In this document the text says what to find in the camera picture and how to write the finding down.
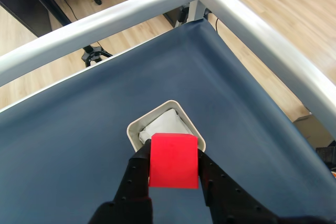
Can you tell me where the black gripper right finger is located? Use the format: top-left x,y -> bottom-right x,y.
196,149 -> 336,224

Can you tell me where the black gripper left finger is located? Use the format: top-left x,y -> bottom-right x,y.
88,138 -> 153,224

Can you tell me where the red cube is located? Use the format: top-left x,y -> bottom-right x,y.
148,133 -> 200,190

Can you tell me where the beige square metal box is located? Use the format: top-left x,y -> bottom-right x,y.
127,100 -> 207,154

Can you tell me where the white tissue paper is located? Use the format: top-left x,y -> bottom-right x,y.
138,108 -> 192,145

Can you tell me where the dark blue table mat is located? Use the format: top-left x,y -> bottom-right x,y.
0,19 -> 336,224

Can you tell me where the black stand base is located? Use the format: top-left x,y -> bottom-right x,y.
81,41 -> 113,69

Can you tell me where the dark wooden desk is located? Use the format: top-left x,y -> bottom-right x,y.
0,0 -> 72,38

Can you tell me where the silver metal frame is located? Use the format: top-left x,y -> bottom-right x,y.
0,0 -> 336,141

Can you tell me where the black floor cable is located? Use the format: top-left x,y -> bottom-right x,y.
62,0 -> 79,23

